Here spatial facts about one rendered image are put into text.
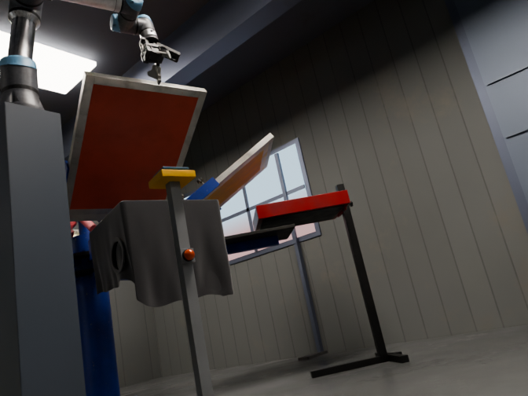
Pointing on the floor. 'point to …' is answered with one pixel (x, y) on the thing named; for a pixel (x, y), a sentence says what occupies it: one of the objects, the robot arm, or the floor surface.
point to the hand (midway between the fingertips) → (166, 72)
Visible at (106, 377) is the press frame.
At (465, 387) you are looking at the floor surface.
